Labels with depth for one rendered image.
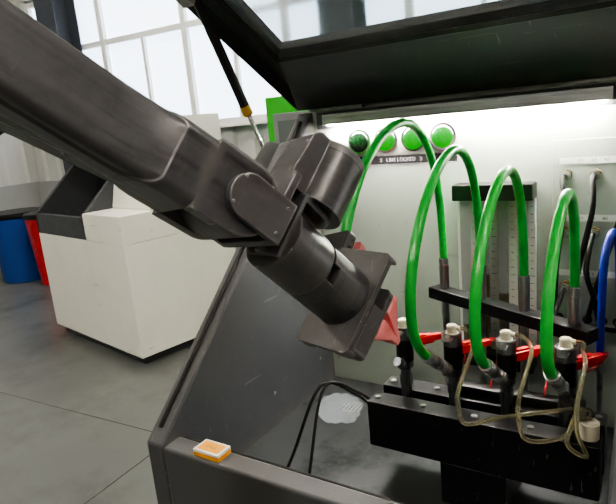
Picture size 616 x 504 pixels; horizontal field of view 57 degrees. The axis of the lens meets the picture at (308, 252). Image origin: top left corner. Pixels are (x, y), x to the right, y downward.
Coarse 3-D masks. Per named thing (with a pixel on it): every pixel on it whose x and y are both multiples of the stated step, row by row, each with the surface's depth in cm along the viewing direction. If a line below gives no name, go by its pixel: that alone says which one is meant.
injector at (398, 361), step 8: (400, 328) 90; (400, 336) 90; (408, 336) 90; (400, 344) 90; (408, 344) 90; (400, 352) 90; (408, 352) 90; (400, 360) 89; (408, 360) 90; (400, 368) 90; (408, 368) 91; (400, 376) 92; (408, 376) 92; (408, 384) 92; (408, 392) 92
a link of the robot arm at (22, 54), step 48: (0, 0) 32; (0, 48) 32; (48, 48) 33; (0, 96) 33; (48, 96) 33; (96, 96) 35; (144, 96) 37; (96, 144) 35; (144, 144) 37; (192, 144) 38; (144, 192) 39; (192, 192) 38
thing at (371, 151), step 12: (396, 120) 84; (408, 120) 87; (384, 132) 80; (420, 132) 92; (372, 144) 78; (372, 156) 77; (432, 156) 97; (360, 180) 75; (348, 216) 73; (444, 216) 103; (348, 228) 73; (444, 228) 103; (444, 240) 104; (444, 252) 104; (444, 264) 105
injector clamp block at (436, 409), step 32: (384, 384) 97; (416, 384) 96; (384, 416) 91; (416, 416) 87; (448, 416) 85; (480, 416) 84; (544, 416) 83; (416, 448) 89; (448, 448) 86; (480, 448) 83; (512, 448) 80; (544, 448) 78; (576, 448) 75; (448, 480) 87; (480, 480) 84; (512, 480) 85; (544, 480) 79; (576, 480) 76
